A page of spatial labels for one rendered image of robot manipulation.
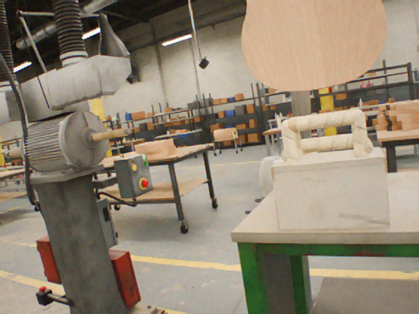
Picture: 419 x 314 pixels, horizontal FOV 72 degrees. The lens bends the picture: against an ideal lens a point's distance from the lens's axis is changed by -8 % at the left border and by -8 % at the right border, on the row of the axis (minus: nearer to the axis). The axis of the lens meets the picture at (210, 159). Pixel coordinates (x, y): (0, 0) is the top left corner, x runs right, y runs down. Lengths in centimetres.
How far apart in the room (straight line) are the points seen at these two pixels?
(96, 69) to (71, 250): 86
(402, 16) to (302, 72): 1151
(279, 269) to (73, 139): 128
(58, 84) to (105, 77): 23
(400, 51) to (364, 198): 1137
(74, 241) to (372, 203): 125
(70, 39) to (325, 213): 107
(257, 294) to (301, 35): 71
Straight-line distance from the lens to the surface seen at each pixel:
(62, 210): 154
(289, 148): 79
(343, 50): 81
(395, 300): 223
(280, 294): 197
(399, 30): 1218
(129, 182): 158
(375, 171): 78
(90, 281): 165
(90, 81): 117
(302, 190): 79
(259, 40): 84
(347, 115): 77
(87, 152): 141
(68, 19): 135
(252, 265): 92
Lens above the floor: 125
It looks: 7 degrees down
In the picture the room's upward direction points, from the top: 10 degrees counter-clockwise
